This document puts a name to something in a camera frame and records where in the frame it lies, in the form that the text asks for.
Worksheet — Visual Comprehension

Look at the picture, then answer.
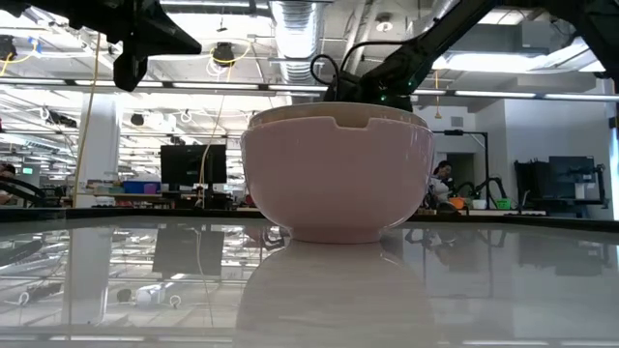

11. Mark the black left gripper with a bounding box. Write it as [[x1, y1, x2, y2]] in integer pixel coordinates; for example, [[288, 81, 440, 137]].
[[67, 0, 203, 94]]

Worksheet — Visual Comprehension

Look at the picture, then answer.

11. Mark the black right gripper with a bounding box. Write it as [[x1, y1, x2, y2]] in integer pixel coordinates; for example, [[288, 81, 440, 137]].
[[321, 67, 418, 113]]

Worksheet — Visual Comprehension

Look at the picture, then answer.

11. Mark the cream ceramic bowl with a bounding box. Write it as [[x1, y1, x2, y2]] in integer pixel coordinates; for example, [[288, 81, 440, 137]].
[[248, 101, 429, 131]]

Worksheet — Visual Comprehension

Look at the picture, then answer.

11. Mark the large pink ceramic bowl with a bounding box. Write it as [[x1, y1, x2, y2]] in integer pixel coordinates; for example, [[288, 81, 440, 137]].
[[240, 114, 436, 245]]

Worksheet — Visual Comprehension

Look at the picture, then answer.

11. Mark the person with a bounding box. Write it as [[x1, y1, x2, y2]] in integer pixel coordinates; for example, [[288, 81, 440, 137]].
[[425, 159, 457, 212], [0, 162, 16, 206]]

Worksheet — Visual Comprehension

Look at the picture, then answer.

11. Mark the black computer monitor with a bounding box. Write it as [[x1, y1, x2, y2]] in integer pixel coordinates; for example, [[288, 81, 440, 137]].
[[160, 143, 228, 190]]

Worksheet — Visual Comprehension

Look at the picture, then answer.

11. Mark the white structural column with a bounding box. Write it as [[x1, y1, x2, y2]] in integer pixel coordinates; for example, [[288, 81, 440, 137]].
[[74, 92, 123, 209]]

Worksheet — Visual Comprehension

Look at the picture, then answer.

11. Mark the blue storage bin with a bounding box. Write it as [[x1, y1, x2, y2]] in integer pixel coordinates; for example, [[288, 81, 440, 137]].
[[122, 180, 162, 195]]

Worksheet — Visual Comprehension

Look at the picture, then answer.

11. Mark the black monitor workstation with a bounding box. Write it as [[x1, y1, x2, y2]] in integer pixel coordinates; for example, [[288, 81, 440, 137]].
[[513, 155, 609, 215]]

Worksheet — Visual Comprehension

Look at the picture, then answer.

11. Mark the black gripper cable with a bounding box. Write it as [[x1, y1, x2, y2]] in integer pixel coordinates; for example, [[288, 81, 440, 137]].
[[309, 40, 405, 89]]

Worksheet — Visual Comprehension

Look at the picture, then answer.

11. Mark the black ceiling camera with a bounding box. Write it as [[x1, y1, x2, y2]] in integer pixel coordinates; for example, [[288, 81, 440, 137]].
[[212, 42, 237, 68]]

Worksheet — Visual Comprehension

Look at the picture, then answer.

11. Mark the silver ventilation duct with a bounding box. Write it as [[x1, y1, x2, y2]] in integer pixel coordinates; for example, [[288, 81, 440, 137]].
[[268, 0, 326, 84]]

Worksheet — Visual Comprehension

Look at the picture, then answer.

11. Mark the yellow hanging cable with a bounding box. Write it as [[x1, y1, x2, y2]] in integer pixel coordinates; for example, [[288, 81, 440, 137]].
[[71, 32, 103, 208]]

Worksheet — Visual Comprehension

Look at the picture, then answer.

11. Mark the black metal stand frame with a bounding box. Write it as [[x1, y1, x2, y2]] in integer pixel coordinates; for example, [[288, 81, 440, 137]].
[[431, 129, 490, 210]]

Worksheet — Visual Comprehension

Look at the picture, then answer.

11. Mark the black table edge frame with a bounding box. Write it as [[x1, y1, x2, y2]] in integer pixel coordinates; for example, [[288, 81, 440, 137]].
[[0, 206, 619, 233]]

